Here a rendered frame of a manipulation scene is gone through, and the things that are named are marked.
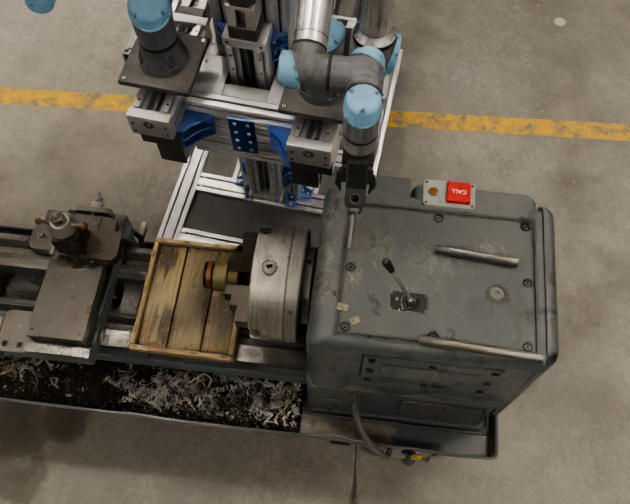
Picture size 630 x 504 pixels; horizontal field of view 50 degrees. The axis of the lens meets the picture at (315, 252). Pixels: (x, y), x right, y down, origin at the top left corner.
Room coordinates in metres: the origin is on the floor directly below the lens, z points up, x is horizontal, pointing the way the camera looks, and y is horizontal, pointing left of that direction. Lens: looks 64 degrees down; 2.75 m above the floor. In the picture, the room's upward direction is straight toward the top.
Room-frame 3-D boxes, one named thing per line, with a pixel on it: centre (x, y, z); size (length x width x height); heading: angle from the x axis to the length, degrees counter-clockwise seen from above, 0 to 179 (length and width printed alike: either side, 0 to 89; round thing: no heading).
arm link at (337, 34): (1.32, -0.03, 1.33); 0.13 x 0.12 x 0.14; 82
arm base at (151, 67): (1.43, 0.46, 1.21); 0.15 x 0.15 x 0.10
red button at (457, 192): (0.89, -0.37, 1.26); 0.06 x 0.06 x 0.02; 83
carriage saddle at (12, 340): (0.81, 0.75, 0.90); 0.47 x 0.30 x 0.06; 173
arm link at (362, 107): (0.84, -0.10, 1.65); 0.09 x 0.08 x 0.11; 172
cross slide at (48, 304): (0.82, 0.70, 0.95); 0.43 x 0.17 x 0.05; 173
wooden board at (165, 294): (0.76, 0.36, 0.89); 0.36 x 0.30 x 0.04; 173
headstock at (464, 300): (0.69, -0.30, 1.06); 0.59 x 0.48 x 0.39; 83
